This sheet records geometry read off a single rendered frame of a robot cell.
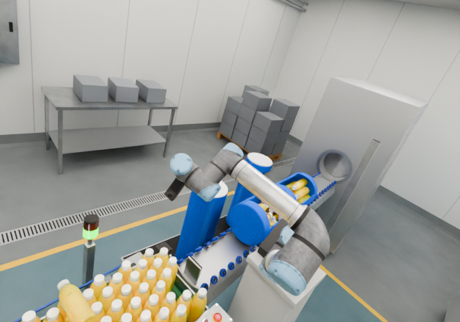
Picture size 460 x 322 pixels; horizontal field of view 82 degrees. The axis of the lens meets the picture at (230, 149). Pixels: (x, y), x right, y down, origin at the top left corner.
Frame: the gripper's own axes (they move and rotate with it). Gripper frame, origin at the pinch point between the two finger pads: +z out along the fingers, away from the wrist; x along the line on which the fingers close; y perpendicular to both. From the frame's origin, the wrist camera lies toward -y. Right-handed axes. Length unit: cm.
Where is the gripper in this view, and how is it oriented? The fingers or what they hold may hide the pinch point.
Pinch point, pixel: (185, 186)
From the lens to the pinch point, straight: 125.1
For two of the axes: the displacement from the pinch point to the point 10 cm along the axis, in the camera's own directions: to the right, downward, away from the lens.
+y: 6.5, -7.1, 2.7
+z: -0.6, 3.1, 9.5
